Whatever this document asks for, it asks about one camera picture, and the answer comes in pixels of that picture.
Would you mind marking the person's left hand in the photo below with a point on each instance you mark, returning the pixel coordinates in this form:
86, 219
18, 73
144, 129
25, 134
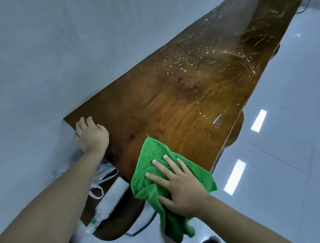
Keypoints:
92, 136

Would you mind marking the person's right hand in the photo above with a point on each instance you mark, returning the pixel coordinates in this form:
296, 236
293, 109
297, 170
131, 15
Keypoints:
185, 192

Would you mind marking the green cloth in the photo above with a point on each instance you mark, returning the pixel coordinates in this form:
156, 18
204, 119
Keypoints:
150, 160

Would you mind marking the person's left forearm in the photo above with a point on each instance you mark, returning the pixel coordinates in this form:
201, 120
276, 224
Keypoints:
55, 200

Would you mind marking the person's right forearm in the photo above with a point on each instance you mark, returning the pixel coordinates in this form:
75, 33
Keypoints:
237, 222

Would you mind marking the clear plastic bag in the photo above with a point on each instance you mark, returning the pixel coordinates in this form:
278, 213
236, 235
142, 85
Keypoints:
105, 172

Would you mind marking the white spray bottle green collar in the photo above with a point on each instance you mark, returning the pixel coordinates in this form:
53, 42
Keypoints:
112, 197

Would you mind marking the wooden stool black metal legs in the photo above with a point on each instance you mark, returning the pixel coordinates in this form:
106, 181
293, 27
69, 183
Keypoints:
120, 222
275, 50
236, 130

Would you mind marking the brown wooden table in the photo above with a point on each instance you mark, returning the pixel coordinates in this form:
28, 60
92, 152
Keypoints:
187, 95

